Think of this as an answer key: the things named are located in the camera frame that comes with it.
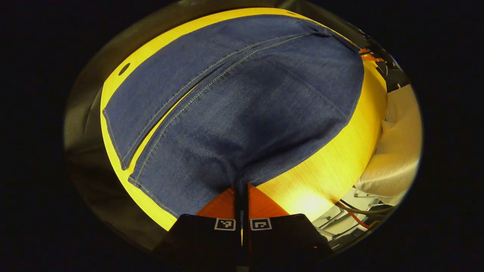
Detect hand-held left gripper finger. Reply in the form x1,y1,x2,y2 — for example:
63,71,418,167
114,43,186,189
242,184,333,267
153,184,242,267

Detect blue denim jeans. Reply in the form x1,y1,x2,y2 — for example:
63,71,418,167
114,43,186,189
102,14,365,219

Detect person's white clothing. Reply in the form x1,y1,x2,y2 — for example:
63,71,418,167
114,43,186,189
355,85,423,206

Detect white metal frame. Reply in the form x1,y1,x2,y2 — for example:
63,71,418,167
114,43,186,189
314,187,394,250

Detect red cable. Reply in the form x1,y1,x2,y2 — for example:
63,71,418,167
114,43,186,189
335,200,371,230

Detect grey cable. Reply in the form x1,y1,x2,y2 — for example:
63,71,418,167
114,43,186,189
333,198,397,216

